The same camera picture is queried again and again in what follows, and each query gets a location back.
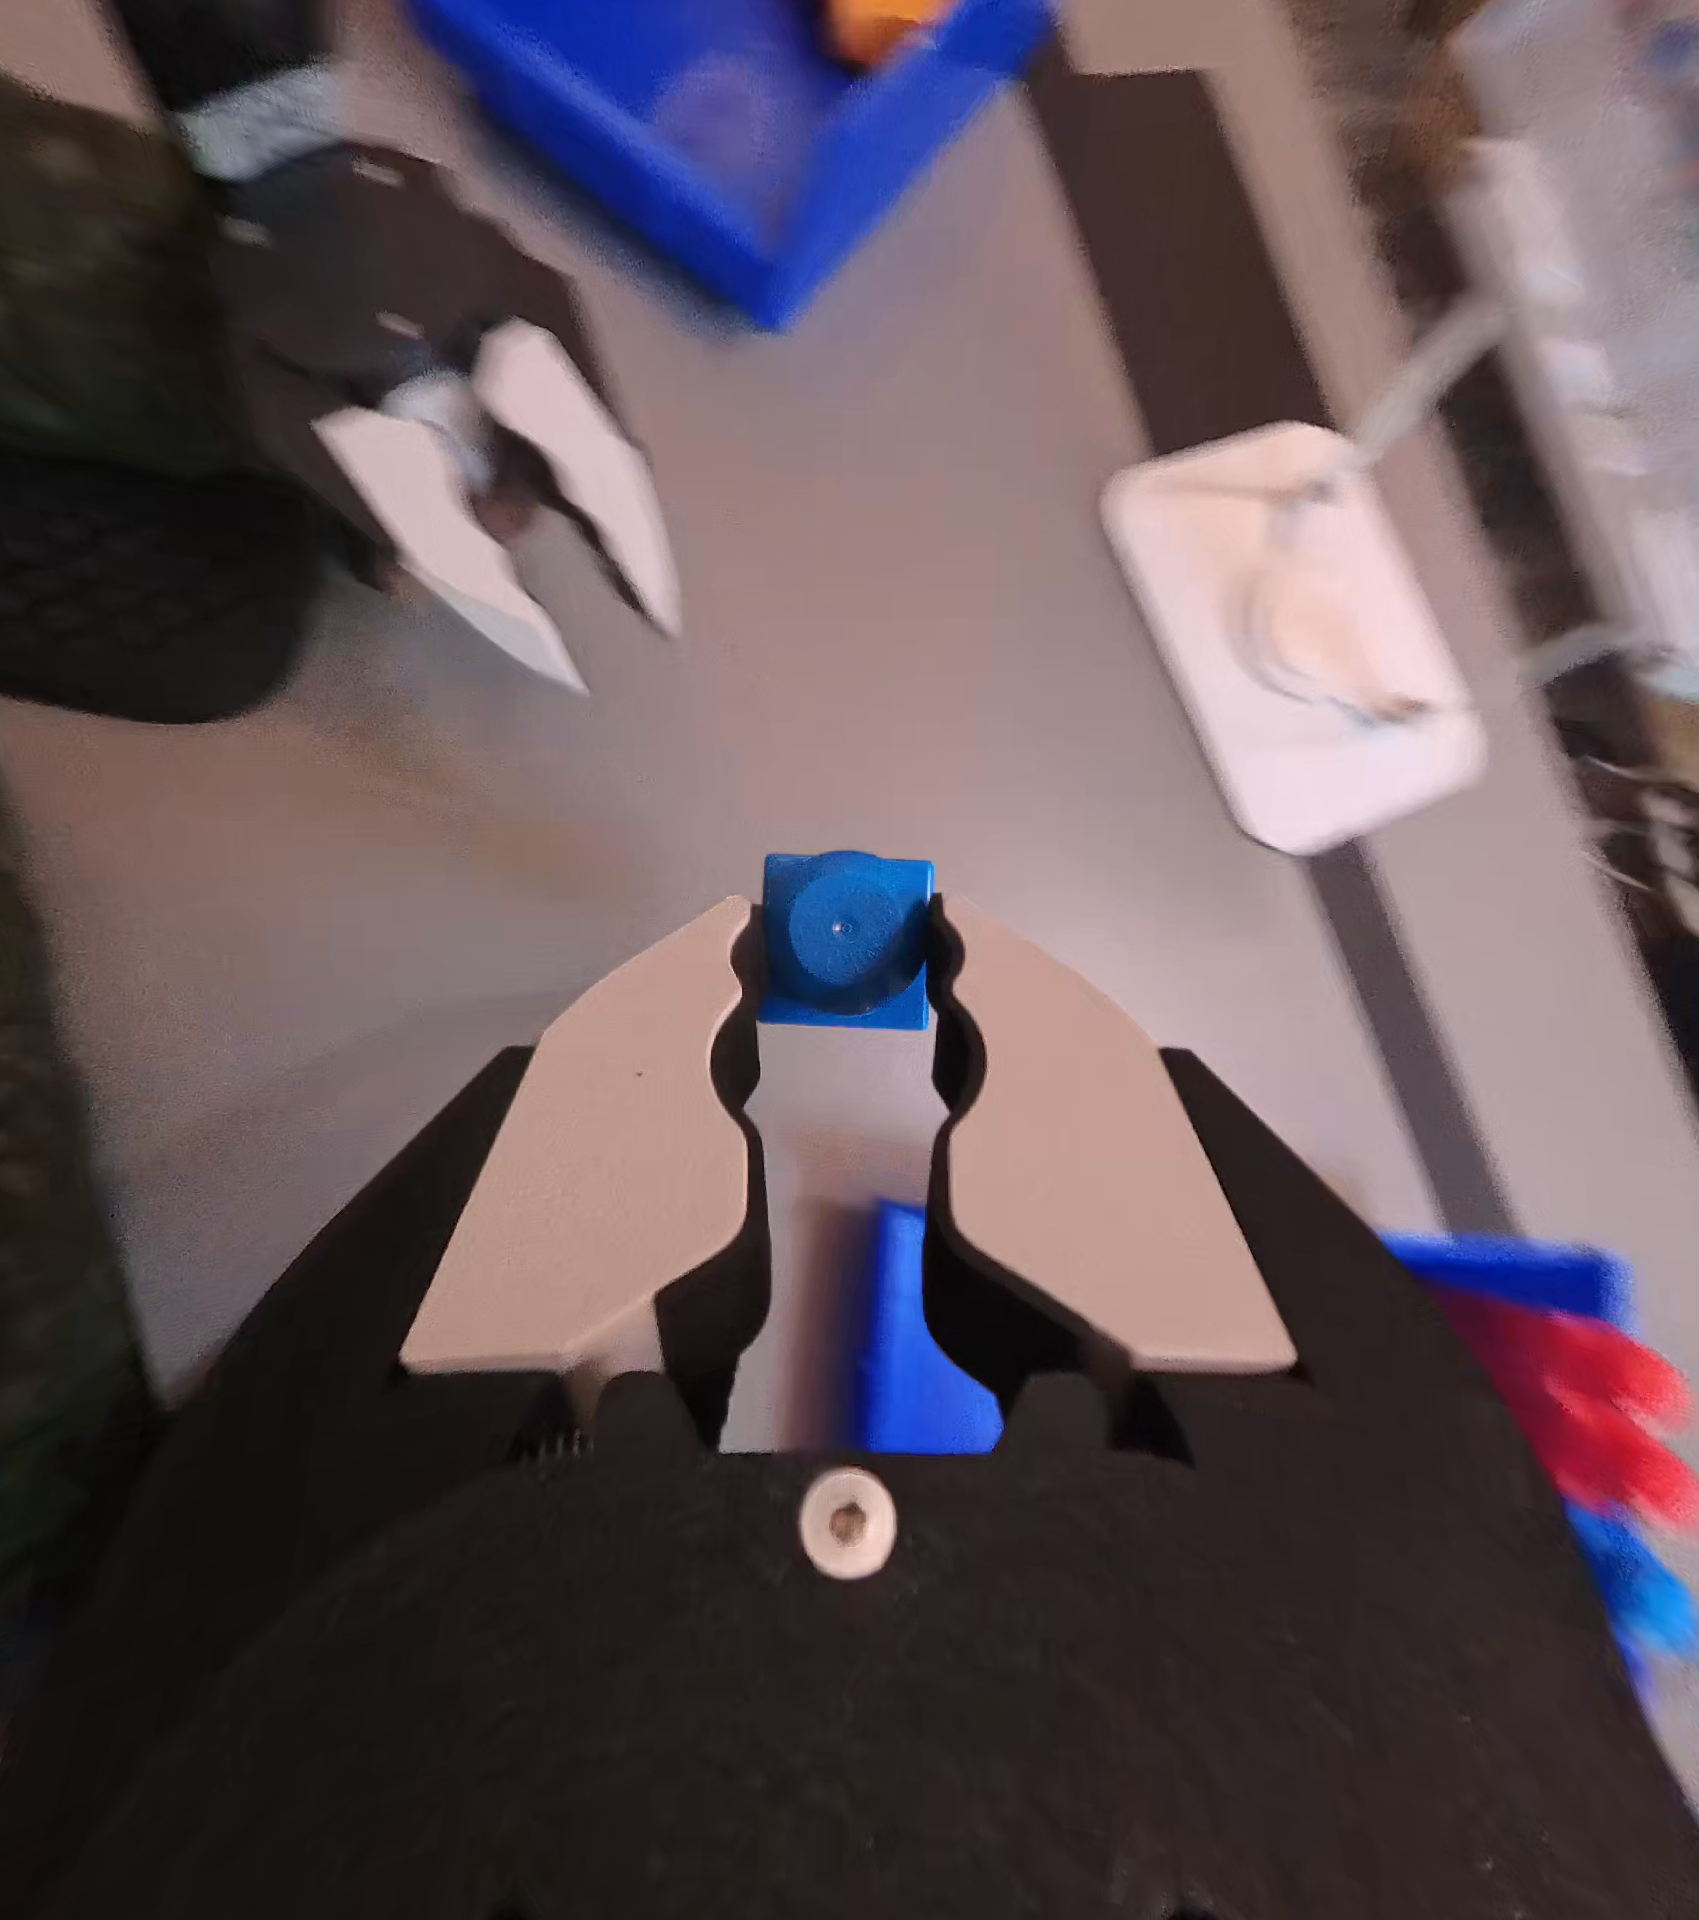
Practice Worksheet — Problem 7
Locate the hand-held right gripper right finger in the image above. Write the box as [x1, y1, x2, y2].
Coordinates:
[925, 894, 1301, 1442]

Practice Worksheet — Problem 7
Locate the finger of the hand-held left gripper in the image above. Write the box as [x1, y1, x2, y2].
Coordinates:
[312, 406, 593, 696]
[476, 318, 686, 640]

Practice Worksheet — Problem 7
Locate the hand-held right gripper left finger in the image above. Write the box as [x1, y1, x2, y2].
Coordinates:
[396, 894, 773, 1447]

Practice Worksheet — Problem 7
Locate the blue mega block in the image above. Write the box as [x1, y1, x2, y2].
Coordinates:
[1572, 1506, 1699, 1668]
[761, 846, 936, 1033]

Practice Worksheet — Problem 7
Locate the black textured pad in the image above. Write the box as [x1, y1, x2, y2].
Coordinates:
[0, 436, 326, 724]

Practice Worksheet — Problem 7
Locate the blue plastic bin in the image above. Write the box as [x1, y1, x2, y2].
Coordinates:
[407, 0, 1063, 334]
[850, 1196, 1699, 1706]

